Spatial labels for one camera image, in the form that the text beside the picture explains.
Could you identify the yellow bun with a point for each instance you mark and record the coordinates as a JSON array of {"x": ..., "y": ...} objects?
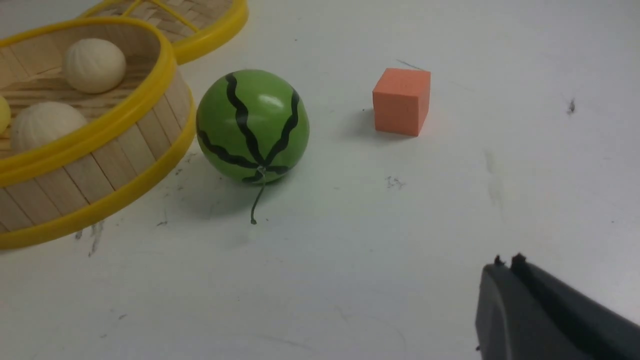
[{"x": 5, "y": 114}]

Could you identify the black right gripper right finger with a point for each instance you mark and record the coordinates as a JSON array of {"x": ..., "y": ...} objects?
[{"x": 591, "y": 327}]

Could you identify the bamboo steamer tray yellow rim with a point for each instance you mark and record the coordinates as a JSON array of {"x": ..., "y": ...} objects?
[{"x": 135, "y": 133}]

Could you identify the green toy watermelon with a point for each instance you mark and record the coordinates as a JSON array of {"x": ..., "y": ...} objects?
[{"x": 253, "y": 128}]

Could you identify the white bun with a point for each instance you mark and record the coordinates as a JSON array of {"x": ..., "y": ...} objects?
[
  {"x": 94, "y": 65},
  {"x": 43, "y": 123}
]

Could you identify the orange foam cube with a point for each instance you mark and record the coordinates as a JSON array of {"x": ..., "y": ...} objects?
[{"x": 401, "y": 101}]

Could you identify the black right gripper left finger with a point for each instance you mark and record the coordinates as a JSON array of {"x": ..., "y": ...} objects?
[{"x": 511, "y": 325}]

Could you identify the bamboo steamer lid yellow rim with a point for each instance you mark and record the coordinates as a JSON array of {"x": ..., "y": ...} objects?
[{"x": 194, "y": 27}]

